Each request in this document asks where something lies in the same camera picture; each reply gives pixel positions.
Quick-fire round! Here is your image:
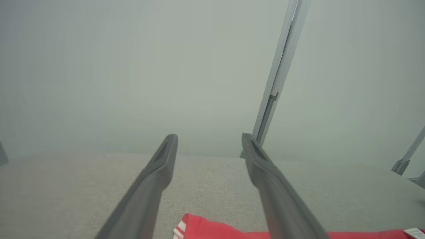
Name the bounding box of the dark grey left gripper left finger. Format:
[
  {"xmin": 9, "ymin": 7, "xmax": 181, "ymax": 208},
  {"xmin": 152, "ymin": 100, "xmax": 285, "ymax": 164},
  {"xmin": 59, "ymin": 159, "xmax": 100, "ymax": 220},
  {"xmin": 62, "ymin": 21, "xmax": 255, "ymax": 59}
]
[{"xmin": 95, "ymin": 134, "xmax": 179, "ymax": 239}]

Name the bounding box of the red basketball jersey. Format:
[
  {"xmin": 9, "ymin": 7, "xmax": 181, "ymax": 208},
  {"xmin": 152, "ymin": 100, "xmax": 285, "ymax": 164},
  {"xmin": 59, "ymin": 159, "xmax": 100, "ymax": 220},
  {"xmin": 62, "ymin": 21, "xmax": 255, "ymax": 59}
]
[{"xmin": 172, "ymin": 213, "xmax": 425, "ymax": 239}]

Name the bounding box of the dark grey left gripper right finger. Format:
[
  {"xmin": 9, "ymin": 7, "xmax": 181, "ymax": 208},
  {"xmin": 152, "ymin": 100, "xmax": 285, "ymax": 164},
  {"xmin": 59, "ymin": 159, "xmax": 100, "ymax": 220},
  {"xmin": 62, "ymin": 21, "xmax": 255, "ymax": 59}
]
[{"xmin": 241, "ymin": 133, "xmax": 329, "ymax": 239}]

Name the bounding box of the grey partition post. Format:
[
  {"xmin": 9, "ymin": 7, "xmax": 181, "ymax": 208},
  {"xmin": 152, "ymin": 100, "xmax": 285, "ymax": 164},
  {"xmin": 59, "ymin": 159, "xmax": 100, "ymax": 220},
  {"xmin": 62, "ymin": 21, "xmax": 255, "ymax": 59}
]
[
  {"xmin": 239, "ymin": 0, "xmax": 311, "ymax": 159},
  {"xmin": 391, "ymin": 125, "xmax": 425, "ymax": 189}
]

